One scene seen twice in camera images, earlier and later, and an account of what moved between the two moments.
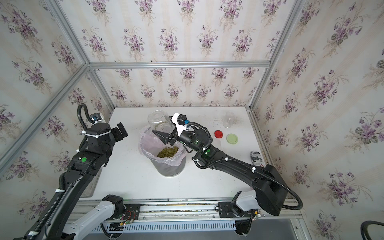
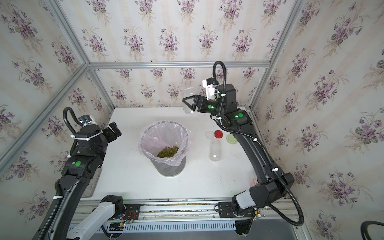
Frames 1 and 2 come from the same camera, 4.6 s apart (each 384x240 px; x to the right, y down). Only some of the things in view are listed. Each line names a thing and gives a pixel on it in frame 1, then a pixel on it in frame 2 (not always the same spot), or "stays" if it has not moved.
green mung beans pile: [168, 152] stays
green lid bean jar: [160, 121] -> [187, 92]
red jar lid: [218, 134] stays
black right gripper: [164, 136] -> [197, 99]
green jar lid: [232, 138] stays
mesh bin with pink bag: [170, 160] stays
